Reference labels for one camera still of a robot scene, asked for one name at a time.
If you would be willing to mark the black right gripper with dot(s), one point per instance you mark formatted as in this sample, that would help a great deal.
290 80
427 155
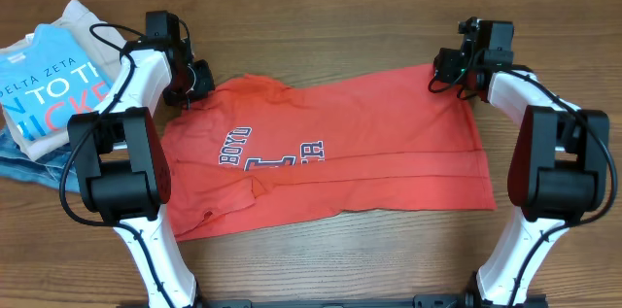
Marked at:
442 65

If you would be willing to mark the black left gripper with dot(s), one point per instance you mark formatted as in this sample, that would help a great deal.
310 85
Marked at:
206 83

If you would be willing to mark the red printed t-shirt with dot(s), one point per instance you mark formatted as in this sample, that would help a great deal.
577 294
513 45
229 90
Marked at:
258 153

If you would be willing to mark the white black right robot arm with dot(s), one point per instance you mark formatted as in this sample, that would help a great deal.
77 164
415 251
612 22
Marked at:
562 173

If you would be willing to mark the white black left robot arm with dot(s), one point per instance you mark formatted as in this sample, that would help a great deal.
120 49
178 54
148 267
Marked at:
120 164

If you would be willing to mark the light blue folded t-shirt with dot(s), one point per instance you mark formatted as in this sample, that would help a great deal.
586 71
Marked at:
49 81

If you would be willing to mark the folded blue jeans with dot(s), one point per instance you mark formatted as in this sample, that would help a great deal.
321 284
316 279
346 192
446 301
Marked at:
45 171

